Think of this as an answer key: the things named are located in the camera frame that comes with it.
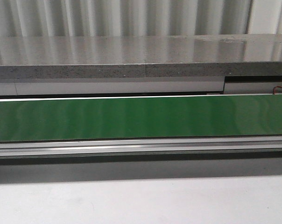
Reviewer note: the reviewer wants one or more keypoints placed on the grey stone countertop slab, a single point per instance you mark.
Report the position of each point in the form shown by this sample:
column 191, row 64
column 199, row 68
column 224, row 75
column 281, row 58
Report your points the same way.
column 139, row 57

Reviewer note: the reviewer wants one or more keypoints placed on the green conveyor belt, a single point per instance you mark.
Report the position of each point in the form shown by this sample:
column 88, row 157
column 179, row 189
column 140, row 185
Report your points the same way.
column 139, row 117

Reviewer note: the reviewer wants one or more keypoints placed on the white corrugated curtain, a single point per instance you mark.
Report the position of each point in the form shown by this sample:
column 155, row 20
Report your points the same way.
column 139, row 17

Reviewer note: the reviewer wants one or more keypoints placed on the aluminium conveyor frame rail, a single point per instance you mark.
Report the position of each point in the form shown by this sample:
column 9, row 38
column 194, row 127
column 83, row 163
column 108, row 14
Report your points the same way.
column 206, row 145

